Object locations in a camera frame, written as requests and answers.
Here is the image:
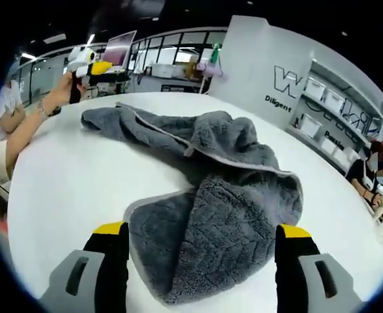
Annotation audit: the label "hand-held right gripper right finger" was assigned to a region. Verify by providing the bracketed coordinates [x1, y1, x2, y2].
[274, 224, 363, 313]

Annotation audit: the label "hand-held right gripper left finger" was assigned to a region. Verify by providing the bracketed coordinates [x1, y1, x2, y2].
[40, 220, 130, 313]

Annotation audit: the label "grey towel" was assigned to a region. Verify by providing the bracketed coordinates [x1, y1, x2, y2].
[80, 102, 305, 306]

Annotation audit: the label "person's left hand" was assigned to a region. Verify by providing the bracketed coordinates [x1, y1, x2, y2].
[55, 70, 89, 106]

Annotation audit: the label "white office desk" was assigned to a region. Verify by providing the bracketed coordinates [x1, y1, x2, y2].
[93, 67, 137, 96]

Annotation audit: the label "computer monitor pink screen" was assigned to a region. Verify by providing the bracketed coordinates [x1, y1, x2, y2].
[102, 31, 137, 71]

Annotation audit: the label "white printer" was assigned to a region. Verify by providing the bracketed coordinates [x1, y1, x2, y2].
[150, 63, 183, 78]

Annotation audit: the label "black workbench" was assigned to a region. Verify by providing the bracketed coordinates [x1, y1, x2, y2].
[161, 83, 203, 95]

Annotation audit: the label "cardboard box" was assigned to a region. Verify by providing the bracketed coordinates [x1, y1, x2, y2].
[184, 61, 199, 78]

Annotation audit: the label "black framed glass partition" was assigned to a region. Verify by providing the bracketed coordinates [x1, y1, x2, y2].
[126, 27, 228, 76]

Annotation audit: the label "white table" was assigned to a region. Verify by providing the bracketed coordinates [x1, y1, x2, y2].
[7, 91, 383, 313]

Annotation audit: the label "pink cylinder on stand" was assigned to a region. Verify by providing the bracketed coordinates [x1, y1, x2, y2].
[196, 61, 231, 79]

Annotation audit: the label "green hanging item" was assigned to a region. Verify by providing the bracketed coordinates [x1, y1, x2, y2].
[210, 42, 224, 65]

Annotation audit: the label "grey metal storage shelf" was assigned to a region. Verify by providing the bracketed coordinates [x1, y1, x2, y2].
[287, 57, 383, 183]

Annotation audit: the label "rows of white storage bins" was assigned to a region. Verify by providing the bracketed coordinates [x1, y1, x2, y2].
[300, 76, 383, 183]

